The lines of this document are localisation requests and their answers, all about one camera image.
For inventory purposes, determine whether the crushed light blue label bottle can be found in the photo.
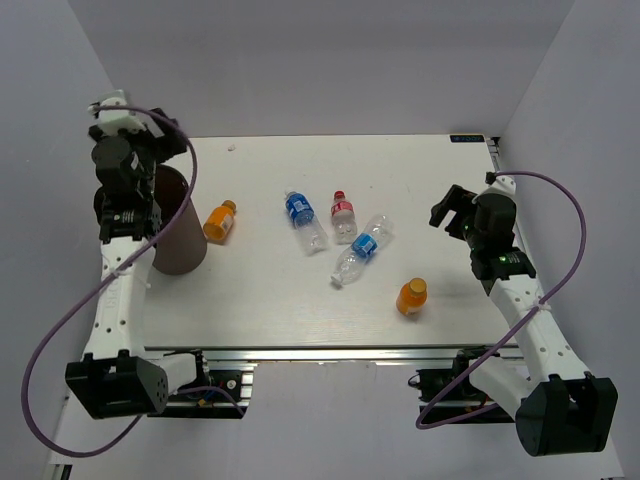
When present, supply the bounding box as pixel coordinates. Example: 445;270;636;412
330;214;394;288

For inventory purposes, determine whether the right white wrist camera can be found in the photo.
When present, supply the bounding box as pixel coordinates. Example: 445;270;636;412
482;172;516;200

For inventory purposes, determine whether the right blue table sticker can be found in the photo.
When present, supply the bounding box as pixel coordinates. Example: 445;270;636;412
449;134;485;144

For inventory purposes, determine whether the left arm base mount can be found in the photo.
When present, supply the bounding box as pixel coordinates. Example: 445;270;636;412
149;349;253;420

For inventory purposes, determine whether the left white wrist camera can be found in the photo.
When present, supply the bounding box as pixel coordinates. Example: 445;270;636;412
88;89;146;136

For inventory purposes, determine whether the small red label bottle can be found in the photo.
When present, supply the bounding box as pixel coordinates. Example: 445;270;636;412
331;190;358;244

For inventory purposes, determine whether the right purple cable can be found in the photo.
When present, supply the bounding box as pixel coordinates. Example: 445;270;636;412
414;170;585;431

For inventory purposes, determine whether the brown round bin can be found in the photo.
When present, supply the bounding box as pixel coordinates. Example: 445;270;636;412
153;165;207;276

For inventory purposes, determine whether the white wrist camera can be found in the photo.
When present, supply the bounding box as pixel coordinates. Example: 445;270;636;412
88;89;146;136
482;172;516;200

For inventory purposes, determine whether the dark blue label bottle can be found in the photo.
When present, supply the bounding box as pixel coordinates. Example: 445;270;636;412
284;189;328;256

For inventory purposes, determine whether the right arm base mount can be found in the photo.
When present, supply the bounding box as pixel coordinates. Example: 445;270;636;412
407;346;513;425

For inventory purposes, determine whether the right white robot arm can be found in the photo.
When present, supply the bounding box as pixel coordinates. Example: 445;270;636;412
429;180;618;457

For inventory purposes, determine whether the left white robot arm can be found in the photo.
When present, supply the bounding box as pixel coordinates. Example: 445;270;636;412
65;98;212;419

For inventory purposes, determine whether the orange juice bottle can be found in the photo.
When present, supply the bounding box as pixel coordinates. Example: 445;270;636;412
396;278;428;316
203;200;237;243

